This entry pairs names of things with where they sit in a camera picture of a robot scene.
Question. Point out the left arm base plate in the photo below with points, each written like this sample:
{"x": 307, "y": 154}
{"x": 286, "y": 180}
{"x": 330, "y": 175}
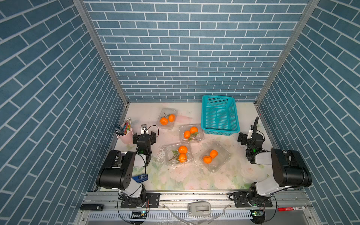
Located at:
{"x": 151, "y": 200}

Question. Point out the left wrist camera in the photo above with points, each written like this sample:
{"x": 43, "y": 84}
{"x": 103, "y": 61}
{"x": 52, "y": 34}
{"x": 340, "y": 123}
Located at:
{"x": 144, "y": 129}

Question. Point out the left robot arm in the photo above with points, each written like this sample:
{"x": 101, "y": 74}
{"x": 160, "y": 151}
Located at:
{"x": 116, "y": 171}

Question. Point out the clear container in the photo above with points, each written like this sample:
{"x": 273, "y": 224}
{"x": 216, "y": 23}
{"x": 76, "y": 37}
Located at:
{"x": 165, "y": 153}
{"x": 223, "y": 157}
{"x": 182, "y": 129}
{"x": 167, "y": 111}

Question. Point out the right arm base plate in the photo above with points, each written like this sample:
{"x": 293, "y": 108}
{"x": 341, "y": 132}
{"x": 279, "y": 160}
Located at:
{"x": 244, "y": 199}

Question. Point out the front right orange pair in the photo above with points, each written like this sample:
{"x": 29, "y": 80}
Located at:
{"x": 207, "y": 159}

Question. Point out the grey box on rail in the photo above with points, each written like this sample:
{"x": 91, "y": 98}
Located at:
{"x": 199, "y": 208}

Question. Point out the front left orange pair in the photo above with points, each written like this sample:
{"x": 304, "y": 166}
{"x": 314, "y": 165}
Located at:
{"x": 179, "y": 155}

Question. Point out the orange pair with leaves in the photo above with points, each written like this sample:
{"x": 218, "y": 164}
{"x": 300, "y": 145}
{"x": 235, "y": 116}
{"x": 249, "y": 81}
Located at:
{"x": 191, "y": 134}

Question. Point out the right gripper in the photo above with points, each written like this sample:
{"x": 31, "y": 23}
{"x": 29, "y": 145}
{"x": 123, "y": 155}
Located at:
{"x": 243, "y": 137}

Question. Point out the blue card on table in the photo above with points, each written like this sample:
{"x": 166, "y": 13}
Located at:
{"x": 140, "y": 178}

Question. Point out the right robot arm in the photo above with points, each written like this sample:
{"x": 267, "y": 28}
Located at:
{"x": 288, "y": 169}

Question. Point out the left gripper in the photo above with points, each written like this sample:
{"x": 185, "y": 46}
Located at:
{"x": 144, "y": 135}

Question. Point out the back left orange pair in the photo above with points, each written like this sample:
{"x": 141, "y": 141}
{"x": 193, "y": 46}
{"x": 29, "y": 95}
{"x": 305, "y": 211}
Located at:
{"x": 167, "y": 118}

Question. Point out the black device on rail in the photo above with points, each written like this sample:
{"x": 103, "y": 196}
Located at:
{"x": 91, "y": 207}

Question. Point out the pink pen cup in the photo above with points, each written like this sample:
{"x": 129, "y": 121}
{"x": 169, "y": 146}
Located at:
{"x": 124, "y": 132}

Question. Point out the teal plastic basket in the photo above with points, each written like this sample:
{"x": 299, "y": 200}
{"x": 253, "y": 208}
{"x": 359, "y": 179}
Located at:
{"x": 219, "y": 115}

